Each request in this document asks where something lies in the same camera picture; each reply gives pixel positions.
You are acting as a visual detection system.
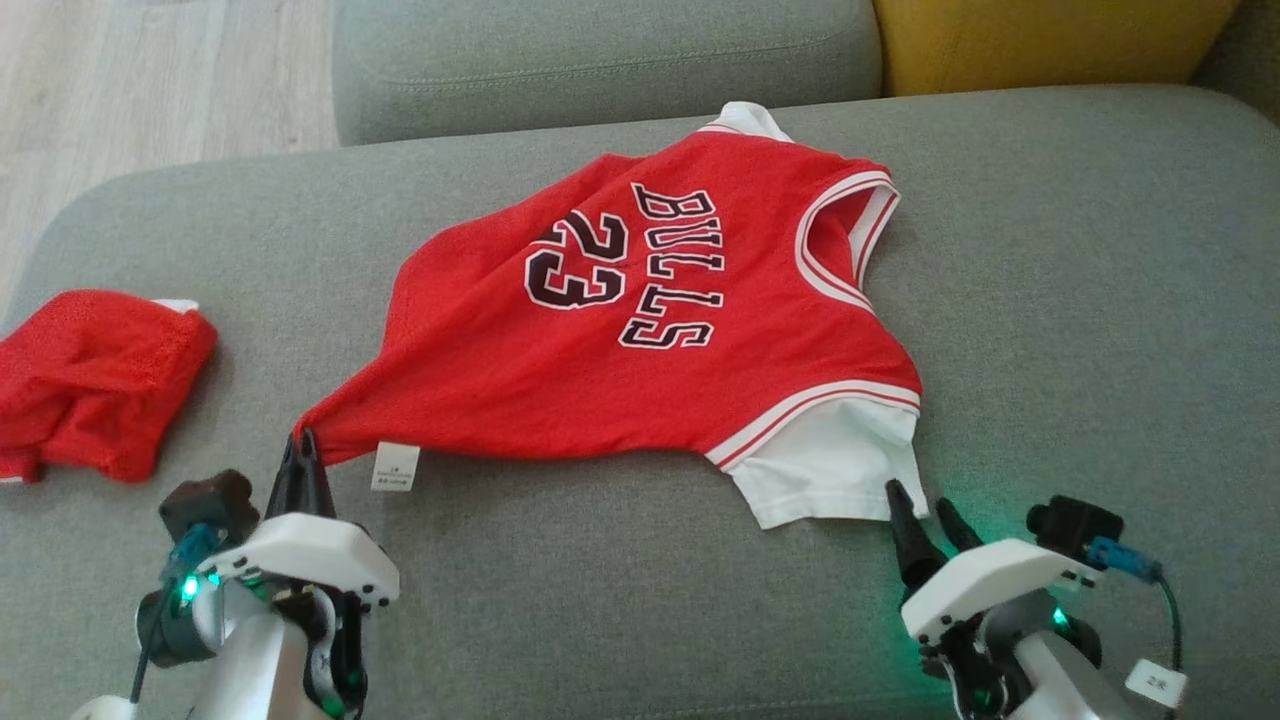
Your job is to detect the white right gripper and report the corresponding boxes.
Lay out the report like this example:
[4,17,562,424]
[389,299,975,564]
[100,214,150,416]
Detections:
[884,479,1103,645]

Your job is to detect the grey sofa side cushion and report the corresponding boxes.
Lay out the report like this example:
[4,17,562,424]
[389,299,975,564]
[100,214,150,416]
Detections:
[1193,0,1280,127]

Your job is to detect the yellow sofa back cushion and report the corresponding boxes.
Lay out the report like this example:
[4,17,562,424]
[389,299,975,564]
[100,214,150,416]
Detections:
[873,0,1243,98]

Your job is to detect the white right cable label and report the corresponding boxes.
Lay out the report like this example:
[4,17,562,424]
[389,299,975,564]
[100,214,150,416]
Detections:
[1124,659,1189,710]

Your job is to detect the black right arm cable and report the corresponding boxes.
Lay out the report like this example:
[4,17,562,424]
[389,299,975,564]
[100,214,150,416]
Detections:
[1084,537,1187,673]

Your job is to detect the red Bulls basketball jersey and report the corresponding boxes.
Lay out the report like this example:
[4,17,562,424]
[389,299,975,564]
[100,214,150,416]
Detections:
[292,101,931,531]

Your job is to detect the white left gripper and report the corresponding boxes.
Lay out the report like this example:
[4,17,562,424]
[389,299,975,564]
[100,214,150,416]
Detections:
[198,429,401,611]

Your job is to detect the grey sofa seat cushion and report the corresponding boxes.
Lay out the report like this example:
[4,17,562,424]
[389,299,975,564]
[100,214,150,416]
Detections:
[332,0,885,148]

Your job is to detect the large grey sofa ottoman cushion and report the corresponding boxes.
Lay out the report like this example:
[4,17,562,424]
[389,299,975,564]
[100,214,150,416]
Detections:
[0,84,1280,720]

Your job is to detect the red shorts with white stripe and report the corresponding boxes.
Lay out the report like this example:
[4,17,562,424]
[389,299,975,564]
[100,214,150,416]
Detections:
[0,289,220,487]

